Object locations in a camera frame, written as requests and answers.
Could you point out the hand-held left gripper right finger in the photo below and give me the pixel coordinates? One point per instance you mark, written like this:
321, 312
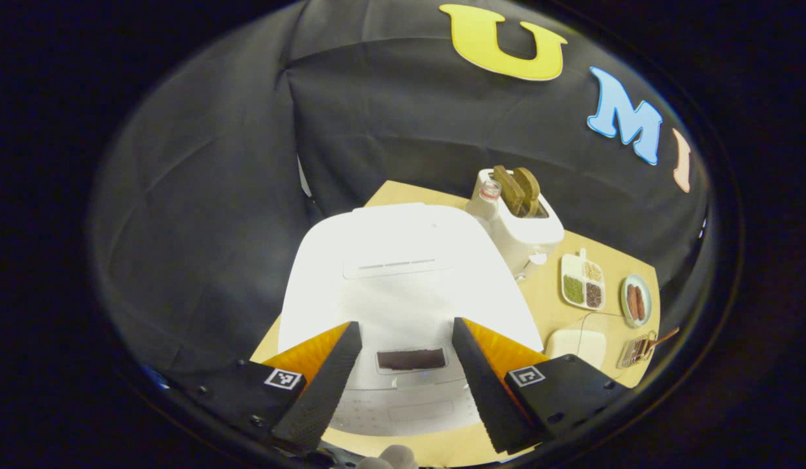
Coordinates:
487, 394

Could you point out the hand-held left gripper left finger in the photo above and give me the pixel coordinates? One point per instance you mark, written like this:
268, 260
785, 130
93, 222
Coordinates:
321, 394

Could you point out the clear plastic rice box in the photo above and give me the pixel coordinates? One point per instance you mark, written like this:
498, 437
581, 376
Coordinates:
582, 342

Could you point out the white rice cooker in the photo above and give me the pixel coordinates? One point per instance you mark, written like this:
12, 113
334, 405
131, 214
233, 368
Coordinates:
403, 280

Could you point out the brown wooden spoon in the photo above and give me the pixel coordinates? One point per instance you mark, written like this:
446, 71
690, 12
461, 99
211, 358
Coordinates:
663, 339

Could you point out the white divided dish of grains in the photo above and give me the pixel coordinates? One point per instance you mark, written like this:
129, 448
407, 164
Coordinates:
582, 280

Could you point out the white toaster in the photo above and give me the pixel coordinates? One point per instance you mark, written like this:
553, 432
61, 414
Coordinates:
527, 238

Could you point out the pale green plate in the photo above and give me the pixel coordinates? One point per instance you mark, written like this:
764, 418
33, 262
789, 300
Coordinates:
647, 301

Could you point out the glass bottle with red label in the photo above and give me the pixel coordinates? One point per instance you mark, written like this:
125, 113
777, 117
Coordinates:
484, 205

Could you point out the brown bread slice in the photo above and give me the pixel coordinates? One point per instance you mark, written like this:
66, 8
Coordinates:
530, 189
507, 189

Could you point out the black backdrop cloth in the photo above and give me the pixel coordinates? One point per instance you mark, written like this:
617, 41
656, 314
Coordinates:
214, 195

